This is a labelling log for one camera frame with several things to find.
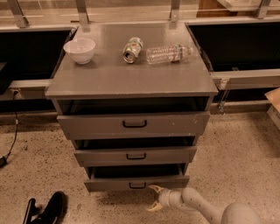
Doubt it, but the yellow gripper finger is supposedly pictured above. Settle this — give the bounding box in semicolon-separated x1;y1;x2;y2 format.
147;201;163;212
148;185;164;193

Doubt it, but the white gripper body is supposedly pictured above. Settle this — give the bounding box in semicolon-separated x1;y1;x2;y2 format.
157;188;184;207

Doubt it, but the grey bottom drawer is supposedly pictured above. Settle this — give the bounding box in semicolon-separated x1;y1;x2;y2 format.
85;164;189;192

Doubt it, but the grey drawer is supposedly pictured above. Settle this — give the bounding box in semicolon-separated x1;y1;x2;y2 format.
85;164;189;192
74;146;197;167
58;112;210;140

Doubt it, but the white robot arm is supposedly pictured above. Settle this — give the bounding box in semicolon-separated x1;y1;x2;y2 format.
148;185;262;224

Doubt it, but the grey middle drawer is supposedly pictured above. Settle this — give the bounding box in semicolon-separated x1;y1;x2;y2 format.
74;146;197;167

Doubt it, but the grey top drawer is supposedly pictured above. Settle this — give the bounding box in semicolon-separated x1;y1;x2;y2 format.
58;112;210;140

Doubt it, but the black shoe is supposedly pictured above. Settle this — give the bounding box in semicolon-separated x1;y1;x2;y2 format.
31;191;66;224

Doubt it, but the clear plastic water bottle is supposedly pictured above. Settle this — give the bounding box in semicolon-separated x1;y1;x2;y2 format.
146;44;193;65

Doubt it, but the yellow cardboard box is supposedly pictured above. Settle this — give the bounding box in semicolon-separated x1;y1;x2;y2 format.
265;87;280;129

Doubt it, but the crushed soda can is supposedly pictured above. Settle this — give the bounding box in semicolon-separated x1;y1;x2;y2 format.
122;37;144;64

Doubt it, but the white bowl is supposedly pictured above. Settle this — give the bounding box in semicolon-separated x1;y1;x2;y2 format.
63;38;96;65

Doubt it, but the black power cable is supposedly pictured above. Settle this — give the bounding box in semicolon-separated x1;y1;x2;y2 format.
0;90;19;169

